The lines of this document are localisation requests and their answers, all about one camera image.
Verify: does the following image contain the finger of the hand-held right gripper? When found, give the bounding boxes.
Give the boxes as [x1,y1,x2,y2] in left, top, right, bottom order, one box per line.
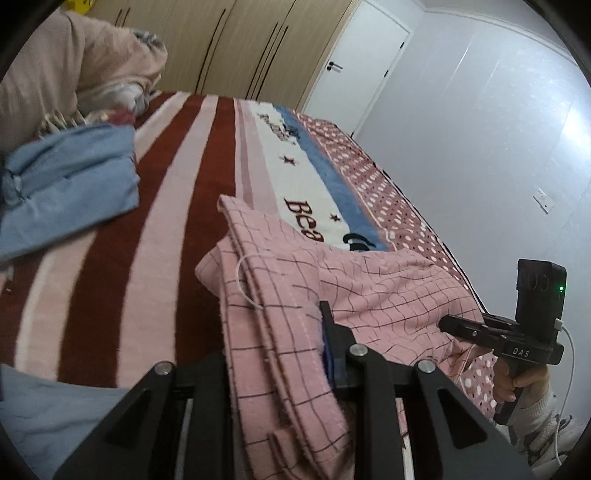
[438,314,497,346]

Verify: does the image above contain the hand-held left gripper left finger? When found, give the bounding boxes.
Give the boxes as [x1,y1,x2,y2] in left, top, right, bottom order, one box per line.
[52,351,237,480]

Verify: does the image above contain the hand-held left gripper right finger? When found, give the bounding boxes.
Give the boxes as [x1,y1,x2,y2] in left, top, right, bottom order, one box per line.
[320,301,537,480]

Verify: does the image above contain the pink checked pants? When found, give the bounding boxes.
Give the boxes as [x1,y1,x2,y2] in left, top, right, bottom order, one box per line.
[194,194,498,480]

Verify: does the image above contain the person's right forearm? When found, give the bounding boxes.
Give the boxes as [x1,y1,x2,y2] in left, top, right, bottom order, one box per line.
[507,382,586,468]

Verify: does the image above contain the person's right hand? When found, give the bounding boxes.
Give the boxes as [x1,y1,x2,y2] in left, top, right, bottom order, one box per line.
[492,364,552,403]

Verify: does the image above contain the grey-blue garment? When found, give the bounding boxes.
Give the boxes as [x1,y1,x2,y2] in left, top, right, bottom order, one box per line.
[0,364,136,480]

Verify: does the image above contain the striped dotted printed blanket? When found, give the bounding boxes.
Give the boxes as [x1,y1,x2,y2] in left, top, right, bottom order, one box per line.
[0,90,511,480]

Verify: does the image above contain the blue folded clothes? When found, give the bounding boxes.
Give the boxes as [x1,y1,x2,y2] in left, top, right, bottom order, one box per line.
[0,124,141,265]

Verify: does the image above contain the white door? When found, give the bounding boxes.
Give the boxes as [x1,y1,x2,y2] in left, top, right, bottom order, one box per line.
[299,0,414,140]

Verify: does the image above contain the wooden wardrobe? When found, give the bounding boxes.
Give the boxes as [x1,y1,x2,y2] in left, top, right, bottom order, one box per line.
[60,0,362,112]

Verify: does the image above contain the pink duvet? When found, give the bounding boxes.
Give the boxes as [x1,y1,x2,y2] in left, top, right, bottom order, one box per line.
[0,9,168,154]

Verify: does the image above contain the white charging cable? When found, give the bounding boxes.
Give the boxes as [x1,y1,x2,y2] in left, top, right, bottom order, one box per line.
[556,318,577,468]

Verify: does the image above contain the white wall socket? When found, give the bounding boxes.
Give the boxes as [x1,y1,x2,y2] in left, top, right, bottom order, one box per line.
[533,186,555,214]

